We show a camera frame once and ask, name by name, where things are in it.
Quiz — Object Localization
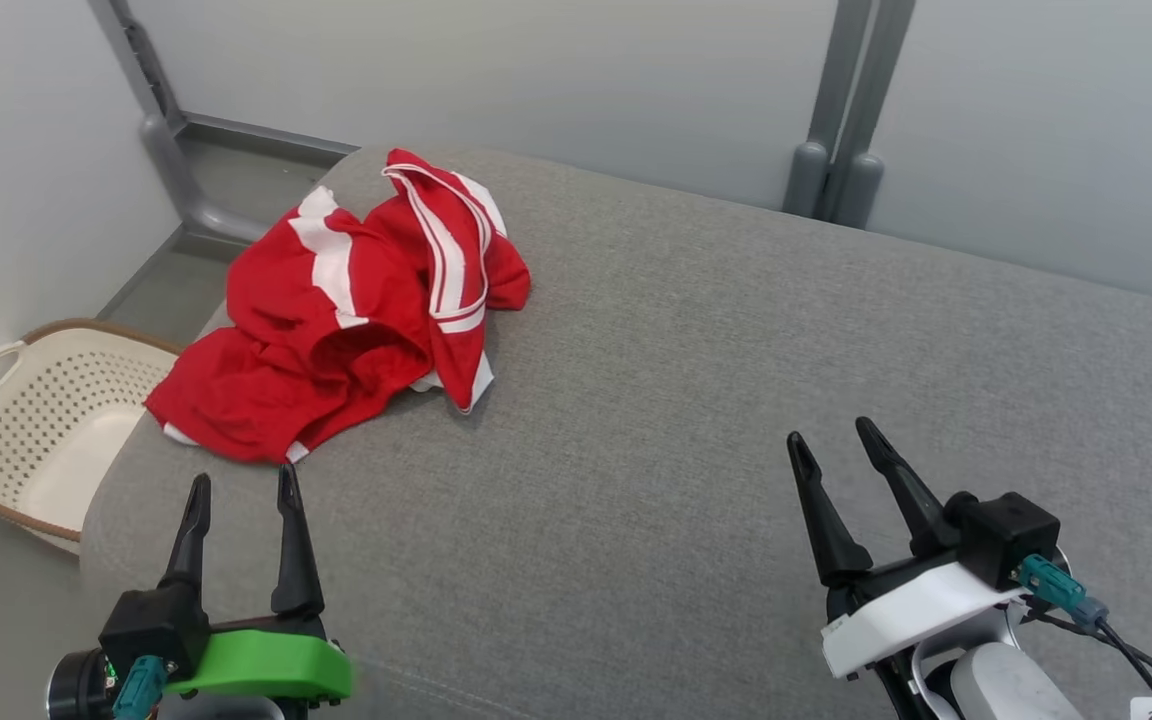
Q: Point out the black right camera cable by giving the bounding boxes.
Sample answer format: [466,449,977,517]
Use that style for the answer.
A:
[1031,600,1152,720]

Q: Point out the teal left camera connector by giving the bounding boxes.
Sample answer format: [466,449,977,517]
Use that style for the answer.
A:
[113,655,170,720]

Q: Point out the grey straight partition post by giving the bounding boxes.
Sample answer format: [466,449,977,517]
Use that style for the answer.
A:
[784,0,877,217]
[821,0,917,229]

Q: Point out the grey partition base rail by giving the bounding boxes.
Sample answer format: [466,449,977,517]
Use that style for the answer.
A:
[176,112,359,169]

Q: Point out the teal camera connector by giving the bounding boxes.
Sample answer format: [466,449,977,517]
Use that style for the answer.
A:
[1016,555,1110,629]
[113,655,170,720]

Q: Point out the red Bulls basketball jersey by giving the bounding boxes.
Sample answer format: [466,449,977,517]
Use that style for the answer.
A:
[366,148,533,414]

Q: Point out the cream perforated laundry basket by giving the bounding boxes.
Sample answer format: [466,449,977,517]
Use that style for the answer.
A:
[0,318,182,556]

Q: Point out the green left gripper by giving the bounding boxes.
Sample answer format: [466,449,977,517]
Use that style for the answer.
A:
[161,463,354,703]

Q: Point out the red Bulls basketball shorts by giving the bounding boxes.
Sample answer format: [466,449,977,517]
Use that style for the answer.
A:
[144,185,437,466]

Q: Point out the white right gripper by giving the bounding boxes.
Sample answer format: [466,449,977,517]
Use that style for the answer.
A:
[786,416,1034,681]

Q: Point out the teal right camera connector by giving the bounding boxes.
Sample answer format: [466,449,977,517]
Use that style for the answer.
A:
[1016,555,1110,629]

